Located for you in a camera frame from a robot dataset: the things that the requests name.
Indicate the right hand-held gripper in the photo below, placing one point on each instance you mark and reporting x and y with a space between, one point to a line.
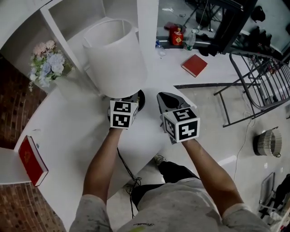
184 127

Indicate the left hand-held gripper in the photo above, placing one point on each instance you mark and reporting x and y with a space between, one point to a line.
121 116

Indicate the white shade table lamp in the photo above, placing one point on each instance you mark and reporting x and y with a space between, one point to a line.
113 61

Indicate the person's left forearm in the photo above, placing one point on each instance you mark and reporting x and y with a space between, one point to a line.
102 167

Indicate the person's right forearm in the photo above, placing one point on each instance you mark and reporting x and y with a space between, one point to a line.
210 176

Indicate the white desk with shelves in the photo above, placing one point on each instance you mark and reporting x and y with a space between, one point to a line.
74 127

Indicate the person's white shoe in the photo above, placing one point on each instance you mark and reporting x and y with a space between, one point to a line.
160 159

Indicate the black metal chair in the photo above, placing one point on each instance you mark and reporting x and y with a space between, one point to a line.
224 109

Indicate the person's black trouser leg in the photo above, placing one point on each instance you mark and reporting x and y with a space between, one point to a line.
174 172

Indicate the thin red book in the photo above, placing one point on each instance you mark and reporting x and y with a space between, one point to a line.
194 65

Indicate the person's grey speckled t-shirt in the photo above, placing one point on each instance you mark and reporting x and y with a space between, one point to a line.
176 208

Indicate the woven grey basket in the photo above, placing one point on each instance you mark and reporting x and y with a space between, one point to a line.
267 141

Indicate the clear plastic water bottle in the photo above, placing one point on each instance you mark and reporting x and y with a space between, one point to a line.
189 40

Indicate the red bottle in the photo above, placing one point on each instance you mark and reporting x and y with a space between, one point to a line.
177 37

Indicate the pastel flower bouquet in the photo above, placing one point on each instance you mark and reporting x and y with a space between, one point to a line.
48 63

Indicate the thick red hardcover book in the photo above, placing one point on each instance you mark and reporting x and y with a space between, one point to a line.
30 158

